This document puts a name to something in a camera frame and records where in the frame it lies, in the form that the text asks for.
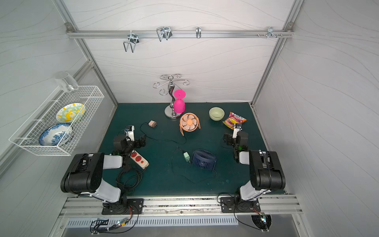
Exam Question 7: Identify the pink USB power adapter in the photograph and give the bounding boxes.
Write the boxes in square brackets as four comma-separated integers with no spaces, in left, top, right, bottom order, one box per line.
[148,120,157,128]

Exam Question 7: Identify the green USB power adapter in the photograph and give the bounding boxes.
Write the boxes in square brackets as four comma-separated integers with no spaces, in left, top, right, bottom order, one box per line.
[183,152,191,163]

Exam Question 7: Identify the metal wire hook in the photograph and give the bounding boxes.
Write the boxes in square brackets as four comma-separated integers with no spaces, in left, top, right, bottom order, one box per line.
[156,26,173,41]

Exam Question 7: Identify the metal double hook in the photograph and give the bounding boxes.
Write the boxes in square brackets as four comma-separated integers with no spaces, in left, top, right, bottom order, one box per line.
[123,31,139,53]

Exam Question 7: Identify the small metal hook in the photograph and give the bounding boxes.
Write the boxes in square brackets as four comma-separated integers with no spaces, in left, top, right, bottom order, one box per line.
[195,27,201,39]

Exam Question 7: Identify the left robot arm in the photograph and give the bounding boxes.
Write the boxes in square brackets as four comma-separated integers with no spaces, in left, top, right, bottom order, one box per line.
[60,135,148,204]

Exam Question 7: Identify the aluminium top rail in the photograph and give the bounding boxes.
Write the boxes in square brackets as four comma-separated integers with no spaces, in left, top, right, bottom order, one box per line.
[67,29,295,39]

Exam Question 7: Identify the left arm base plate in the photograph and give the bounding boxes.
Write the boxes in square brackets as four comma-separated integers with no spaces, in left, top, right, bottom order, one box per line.
[101,198,144,215]

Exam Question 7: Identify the white wire basket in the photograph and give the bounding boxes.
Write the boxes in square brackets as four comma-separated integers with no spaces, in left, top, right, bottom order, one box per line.
[9,86,104,156]

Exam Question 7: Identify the pink plastic goblet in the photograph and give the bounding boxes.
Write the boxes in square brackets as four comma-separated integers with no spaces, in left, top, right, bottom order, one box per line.
[173,90,186,114]

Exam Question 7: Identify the aluminium front rail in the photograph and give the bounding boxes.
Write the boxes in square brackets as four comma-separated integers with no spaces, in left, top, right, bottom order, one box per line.
[58,195,303,218]

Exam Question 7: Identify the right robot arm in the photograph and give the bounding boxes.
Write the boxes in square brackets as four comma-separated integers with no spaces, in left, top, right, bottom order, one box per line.
[223,131,286,201]

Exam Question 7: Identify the clear glass cup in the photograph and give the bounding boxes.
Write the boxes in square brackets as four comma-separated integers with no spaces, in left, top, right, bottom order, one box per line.
[54,72,79,93]

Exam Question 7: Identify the green bowl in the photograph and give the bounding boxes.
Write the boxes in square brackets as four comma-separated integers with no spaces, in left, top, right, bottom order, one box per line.
[209,107,225,121]

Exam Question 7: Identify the metal bracket hook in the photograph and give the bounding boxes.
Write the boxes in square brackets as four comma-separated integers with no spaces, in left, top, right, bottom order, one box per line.
[257,27,283,39]

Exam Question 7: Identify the colourful snack bag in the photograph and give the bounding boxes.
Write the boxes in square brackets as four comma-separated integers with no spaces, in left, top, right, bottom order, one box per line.
[223,112,247,129]

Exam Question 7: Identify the blue white patterned plate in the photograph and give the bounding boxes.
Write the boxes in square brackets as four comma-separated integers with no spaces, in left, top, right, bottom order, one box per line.
[38,123,74,146]

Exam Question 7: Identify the black blue fan cable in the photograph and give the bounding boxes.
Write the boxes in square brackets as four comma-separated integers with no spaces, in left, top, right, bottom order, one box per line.
[171,147,218,185]

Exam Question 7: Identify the white red power strip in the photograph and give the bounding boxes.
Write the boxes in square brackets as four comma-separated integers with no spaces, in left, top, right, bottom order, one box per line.
[130,150,149,170]

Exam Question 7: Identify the navy blue desk fan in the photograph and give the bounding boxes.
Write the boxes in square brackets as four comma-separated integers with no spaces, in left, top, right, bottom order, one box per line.
[191,149,217,170]

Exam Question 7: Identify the chrome cup holder stand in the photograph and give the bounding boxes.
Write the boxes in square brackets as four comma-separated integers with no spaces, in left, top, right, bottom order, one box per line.
[152,73,190,120]

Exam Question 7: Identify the aluminium rail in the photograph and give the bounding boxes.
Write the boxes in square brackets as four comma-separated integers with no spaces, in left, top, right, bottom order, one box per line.
[58,195,303,218]
[67,29,295,39]

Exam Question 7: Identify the black power strip cord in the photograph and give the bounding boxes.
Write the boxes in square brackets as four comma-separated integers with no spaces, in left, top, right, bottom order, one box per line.
[116,164,145,196]

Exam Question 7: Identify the orange desk fan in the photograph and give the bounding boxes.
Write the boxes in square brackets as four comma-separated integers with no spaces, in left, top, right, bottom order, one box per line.
[179,113,201,136]

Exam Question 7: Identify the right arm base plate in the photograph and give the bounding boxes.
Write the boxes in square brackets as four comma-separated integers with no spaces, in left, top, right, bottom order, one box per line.
[218,197,261,213]

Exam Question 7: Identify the black orange fan cable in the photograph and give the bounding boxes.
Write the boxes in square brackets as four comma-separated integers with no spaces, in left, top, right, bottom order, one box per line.
[139,122,188,146]

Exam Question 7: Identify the yellow green patterned plate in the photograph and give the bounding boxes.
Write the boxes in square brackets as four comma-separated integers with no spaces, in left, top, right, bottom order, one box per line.
[56,103,86,123]

